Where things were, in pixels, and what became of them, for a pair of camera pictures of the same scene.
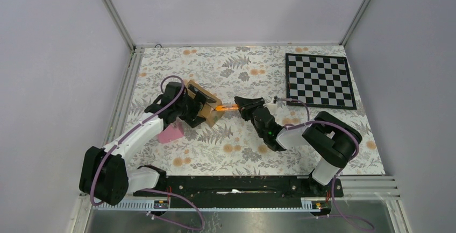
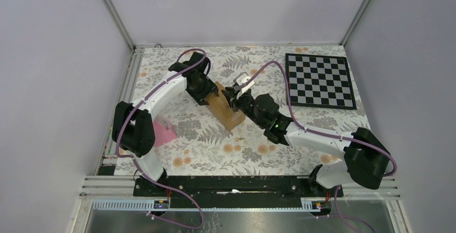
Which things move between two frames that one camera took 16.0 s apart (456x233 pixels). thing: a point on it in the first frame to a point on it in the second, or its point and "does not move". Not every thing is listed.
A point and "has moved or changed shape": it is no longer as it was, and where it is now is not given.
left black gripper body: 189,108 to 203,90
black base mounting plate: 243,187 does not move
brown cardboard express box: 211,115 has moved or changed shape
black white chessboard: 319,81 does not move
